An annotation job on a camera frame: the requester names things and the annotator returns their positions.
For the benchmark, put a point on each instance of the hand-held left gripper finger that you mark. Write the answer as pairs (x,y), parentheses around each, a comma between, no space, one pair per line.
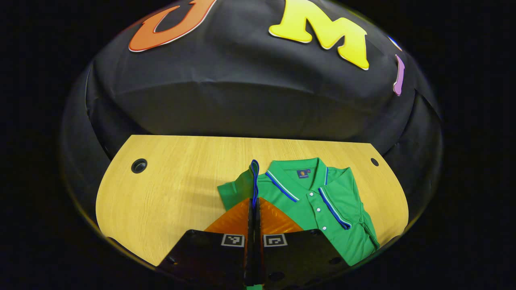
(259,257)
(250,257)

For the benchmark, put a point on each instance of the green T-shirt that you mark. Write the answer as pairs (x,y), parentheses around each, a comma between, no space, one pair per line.
(322,193)

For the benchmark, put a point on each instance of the black backdrop cloth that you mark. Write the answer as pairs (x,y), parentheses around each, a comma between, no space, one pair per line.
(242,92)

